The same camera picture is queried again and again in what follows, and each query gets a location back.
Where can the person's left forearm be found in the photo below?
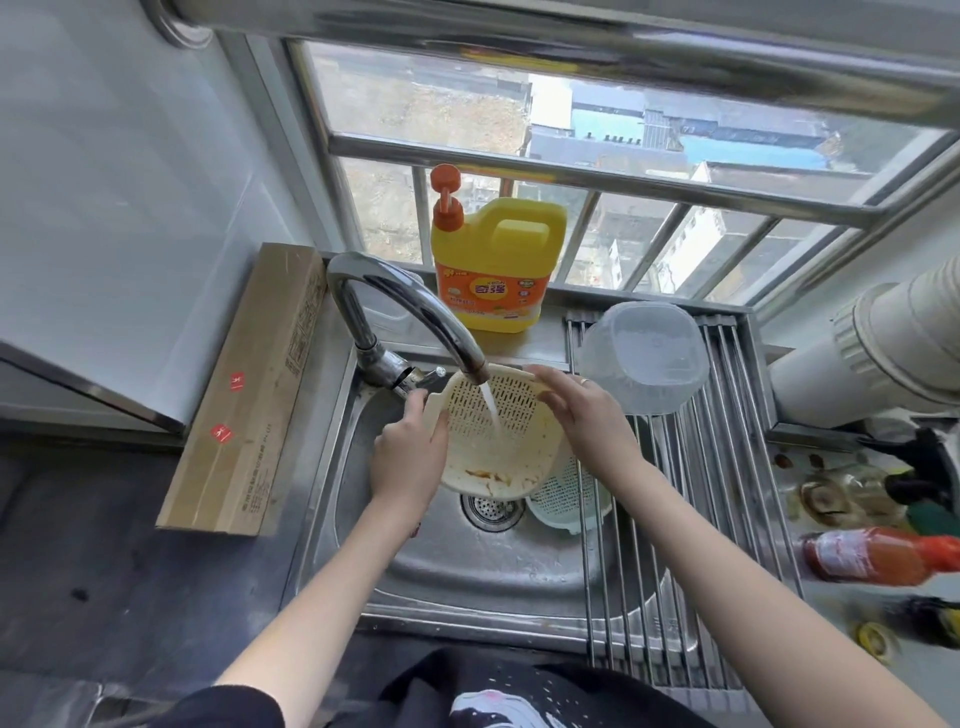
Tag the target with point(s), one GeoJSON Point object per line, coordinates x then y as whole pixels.
{"type": "Point", "coordinates": [322, 615]}

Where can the stainless steel sink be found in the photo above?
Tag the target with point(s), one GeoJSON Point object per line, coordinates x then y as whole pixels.
{"type": "Point", "coordinates": [487, 581]}

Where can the pale green plastic colander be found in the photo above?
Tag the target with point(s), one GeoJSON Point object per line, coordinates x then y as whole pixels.
{"type": "Point", "coordinates": [564, 501]}

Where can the clear plastic food container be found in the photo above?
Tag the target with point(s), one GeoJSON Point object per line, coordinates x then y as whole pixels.
{"type": "Point", "coordinates": [645, 360]}

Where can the person's right hand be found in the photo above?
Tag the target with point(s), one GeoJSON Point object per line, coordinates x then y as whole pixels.
{"type": "Point", "coordinates": [592, 427]}

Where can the dark bottle yellow cap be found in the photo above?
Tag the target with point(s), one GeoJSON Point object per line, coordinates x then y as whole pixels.
{"type": "Point", "coordinates": [922, 622]}

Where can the steel sink drain strainer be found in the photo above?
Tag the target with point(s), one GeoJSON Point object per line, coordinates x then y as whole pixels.
{"type": "Point", "coordinates": [492, 513]}

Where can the red sauce bottle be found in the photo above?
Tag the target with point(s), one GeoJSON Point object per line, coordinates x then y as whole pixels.
{"type": "Point", "coordinates": [870, 556]}

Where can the curved steel faucet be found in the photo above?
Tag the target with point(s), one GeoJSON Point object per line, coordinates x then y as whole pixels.
{"type": "Point", "coordinates": [352, 300]}

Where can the person's left thumb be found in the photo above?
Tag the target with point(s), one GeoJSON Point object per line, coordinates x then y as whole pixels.
{"type": "Point", "coordinates": [438, 435]}

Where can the long brown cardboard box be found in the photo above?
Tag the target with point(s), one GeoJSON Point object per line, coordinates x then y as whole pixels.
{"type": "Point", "coordinates": [247, 405]}

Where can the steel roll-up drying rack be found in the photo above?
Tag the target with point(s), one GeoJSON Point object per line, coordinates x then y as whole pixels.
{"type": "Point", "coordinates": [724, 465]}

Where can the person's right forearm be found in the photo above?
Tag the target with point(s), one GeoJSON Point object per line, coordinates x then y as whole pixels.
{"type": "Point", "coordinates": [750, 600]}

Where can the white plastic drain pipe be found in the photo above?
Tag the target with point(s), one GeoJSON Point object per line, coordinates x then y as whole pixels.
{"type": "Point", "coordinates": [862, 352]}

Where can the cream plastic colander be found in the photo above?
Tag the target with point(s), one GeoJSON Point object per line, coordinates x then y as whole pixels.
{"type": "Point", "coordinates": [484, 457]}

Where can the aluminium window frame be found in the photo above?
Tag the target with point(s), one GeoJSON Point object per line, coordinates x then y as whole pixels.
{"type": "Point", "coordinates": [251, 135]}

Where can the person's right thumb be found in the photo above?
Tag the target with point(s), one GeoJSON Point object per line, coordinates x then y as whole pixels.
{"type": "Point", "coordinates": [553, 416]}

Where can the steel window guard bars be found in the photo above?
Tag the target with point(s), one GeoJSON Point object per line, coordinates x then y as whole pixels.
{"type": "Point", "coordinates": [600, 176]}

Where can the clear glass bottle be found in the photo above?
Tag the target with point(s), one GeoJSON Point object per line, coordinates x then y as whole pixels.
{"type": "Point", "coordinates": [840, 499]}

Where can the person's black printed shirt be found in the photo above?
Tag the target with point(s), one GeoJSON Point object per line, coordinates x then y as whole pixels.
{"type": "Point", "coordinates": [465, 694]}

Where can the yellow detergent bottle orange pump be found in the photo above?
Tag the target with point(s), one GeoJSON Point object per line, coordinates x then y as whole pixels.
{"type": "Point", "coordinates": [495, 255]}

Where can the person's left hand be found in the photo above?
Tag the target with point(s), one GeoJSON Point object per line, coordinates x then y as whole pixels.
{"type": "Point", "coordinates": [405, 472]}

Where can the thick steel rail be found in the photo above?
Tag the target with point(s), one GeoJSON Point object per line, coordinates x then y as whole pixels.
{"type": "Point", "coordinates": [570, 45]}

